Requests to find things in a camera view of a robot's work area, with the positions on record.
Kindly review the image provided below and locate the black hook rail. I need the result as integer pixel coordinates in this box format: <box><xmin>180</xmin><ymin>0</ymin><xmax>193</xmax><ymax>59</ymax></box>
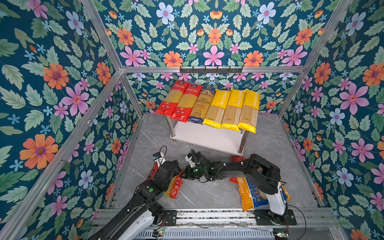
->
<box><xmin>179</xmin><ymin>66</ymin><xmax>243</xmax><ymax>75</ymax></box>

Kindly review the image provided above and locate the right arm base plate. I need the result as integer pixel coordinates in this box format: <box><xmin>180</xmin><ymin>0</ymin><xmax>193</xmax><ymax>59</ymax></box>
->
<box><xmin>254</xmin><ymin>210</ymin><xmax>297</xmax><ymax>226</ymax></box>

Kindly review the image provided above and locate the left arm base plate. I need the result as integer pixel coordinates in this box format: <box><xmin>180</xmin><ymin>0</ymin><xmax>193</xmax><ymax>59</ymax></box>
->
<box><xmin>152</xmin><ymin>210</ymin><xmax>178</xmax><ymax>227</ymax></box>

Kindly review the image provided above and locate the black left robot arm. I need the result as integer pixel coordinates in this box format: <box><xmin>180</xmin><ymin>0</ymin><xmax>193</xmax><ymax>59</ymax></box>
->
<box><xmin>89</xmin><ymin>160</ymin><xmax>181</xmax><ymax>240</ymax></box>

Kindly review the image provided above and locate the blue orange pasta bag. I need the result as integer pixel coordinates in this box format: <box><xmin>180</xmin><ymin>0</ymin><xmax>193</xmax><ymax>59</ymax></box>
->
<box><xmin>236</xmin><ymin>178</ymin><xmax>290</xmax><ymax>216</ymax></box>

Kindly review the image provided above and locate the amber blue spaghetti bag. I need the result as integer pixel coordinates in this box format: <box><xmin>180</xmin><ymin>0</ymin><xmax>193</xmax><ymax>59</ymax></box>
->
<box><xmin>188</xmin><ymin>87</ymin><xmax>216</xmax><ymax>124</ymax></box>

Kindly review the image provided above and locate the red macaroni bag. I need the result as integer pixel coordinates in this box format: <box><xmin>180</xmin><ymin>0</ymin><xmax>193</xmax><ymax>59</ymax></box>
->
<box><xmin>146</xmin><ymin>160</ymin><xmax>183</xmax><ymax>199</ymax></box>

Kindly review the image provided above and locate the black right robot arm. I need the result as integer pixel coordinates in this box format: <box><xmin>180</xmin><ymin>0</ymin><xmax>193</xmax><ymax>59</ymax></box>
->
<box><xmin>180</xmin><ymin>150</ymin><xmax>288</xmax><ymax>216</ymax></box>

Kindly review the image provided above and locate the white two-tier shelf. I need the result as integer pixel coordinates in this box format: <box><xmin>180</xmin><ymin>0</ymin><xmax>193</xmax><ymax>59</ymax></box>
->
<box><xmin>166</xmin><ymin>116</ymin><xmax>249</xmax><ymax>156</ymax></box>

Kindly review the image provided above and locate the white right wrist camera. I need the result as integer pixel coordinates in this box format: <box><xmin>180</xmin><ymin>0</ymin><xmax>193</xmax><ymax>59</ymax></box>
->
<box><xmin>185</xmin><ymin>156</ymin><xmax>196</xmax><ymax>168</ymax></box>

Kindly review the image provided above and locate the aluminium front rail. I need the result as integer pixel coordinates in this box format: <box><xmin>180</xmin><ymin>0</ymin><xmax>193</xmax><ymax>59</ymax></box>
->
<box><xmin>89</xmin><ymin>207</ymin><xmax>340</xmax><ymax>229</ymax></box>

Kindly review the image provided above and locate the yellow Pastatime spaghetti bag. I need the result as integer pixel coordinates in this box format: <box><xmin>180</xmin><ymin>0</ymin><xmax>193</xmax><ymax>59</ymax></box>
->
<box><xmin>203</xmin><ymin>90</ymin><xmax>231</xmax><ymax>129</ymax></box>

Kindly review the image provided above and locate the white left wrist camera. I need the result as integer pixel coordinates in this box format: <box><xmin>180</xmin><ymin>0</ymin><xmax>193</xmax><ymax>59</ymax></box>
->
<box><xmin>153</xmin><ymin>152</ymin><xmax>165</xmax><ymax>168</ymax></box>

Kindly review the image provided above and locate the small red pasta bag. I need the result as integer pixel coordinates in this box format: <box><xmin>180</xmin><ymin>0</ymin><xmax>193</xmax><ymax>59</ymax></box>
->
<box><xmin>230</xmin><ymin>156</ymin><xmax>245</xmax><ymax>184</ymax></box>

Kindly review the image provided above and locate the red spaghetti bag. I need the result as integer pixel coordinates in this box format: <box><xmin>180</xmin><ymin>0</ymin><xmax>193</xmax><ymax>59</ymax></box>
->
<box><xmin>170</xmin><ymin>84</ymin><xmax>203</xmax><ymax>123</ymax></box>
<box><xmin>155</xmin><ymin>80</ymin><xmax>190</xmax><ymax>117</ymax></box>

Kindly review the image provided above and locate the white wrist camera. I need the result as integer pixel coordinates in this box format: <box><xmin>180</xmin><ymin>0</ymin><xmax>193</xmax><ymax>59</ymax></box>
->
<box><xmin>185</xmin><ymin>156</ymin><xmax>196</xmax><ymax>168</ymax></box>
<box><xmin>153</xmin><ymin>152</ymin><xmax>165</xmax><ymax>168</ymax></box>

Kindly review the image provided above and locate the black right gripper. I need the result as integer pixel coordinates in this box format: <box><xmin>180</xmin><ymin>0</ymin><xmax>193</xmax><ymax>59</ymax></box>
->
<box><xmin>179</xmin><ymin>165</ymin><xmax>207</xmax><ymax>180</ymax></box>

